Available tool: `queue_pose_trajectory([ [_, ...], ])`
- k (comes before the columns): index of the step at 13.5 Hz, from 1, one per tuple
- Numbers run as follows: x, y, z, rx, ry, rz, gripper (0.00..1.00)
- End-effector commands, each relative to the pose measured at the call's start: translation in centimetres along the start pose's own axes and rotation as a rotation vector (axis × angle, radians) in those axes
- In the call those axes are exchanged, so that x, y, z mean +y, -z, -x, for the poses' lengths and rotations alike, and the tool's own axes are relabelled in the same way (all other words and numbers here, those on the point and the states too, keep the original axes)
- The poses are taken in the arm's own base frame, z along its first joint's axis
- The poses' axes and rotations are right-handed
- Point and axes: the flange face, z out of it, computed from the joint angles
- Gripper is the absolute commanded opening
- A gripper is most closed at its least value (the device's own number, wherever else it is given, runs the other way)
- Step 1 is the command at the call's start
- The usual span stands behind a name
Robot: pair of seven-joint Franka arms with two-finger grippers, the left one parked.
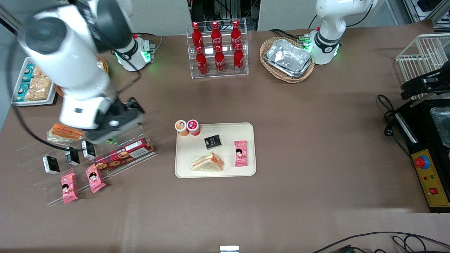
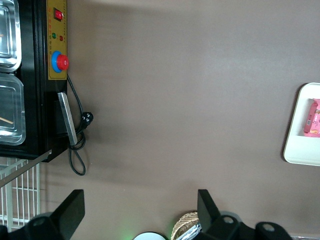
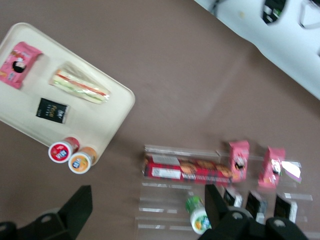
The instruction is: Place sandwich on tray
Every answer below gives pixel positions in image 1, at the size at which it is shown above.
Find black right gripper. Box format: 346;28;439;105
85;98;146;145

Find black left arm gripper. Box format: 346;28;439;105
401;67;450;101

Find triangular sandwich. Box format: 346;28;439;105
191;152;226;173

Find aluminium foil tray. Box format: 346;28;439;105
265;39;313;73
430;107;450;148
264;53;314;78

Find orange wrapped sandwich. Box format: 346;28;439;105
47;123;86;145

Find beige plastic tray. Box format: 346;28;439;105
175;122;257;179

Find white rectangular snack tray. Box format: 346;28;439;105
11;57;57;106

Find red plaid biscuit box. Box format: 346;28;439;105
94;137;155;171

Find small black box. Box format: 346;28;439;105
43;156;60;175
204;135;223;150
64;147;81;166
81;140;97;160

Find dark wicker basket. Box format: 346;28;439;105
54;56;109;98

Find pink snack pack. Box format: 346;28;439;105
61;172;79;205
234;140;249;167
85;164;106;194

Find black sealing machine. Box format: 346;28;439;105
394;99;450;213

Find red lid jar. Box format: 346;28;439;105
186;119;201;137

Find red emergency stop button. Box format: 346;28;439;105
414;155;431;169

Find clear acrylic display stand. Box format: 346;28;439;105
16;121;158;206

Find teal snack pack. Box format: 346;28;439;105
17;84;31;103
22;64;36;82

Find red cola bottle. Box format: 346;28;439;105
214;46;226;74
195;46;209;75
231;20;242;46
192;22;204;50
211;21;223;48
233;43;245;73

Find clear acrylic bottle rack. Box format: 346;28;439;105
186;20;249;79

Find brown table cover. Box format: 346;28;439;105
0;19;450;253

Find black equipment rack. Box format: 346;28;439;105
189;0;261;33

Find light wicker basket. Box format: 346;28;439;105
260;37;315;83

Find white wire basket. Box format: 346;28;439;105
396;33;450;100

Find black power cable with plug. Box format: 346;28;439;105
377;94;412;159

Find grey aluminium frame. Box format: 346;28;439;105
403;0;450;26

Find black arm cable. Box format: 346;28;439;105
6;33;76;152

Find cables at robot base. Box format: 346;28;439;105
269;28;311;45
133;33;164;57

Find long black cable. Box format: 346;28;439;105
311;231;450;253

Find looped black cable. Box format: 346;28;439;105
392;235;450;253

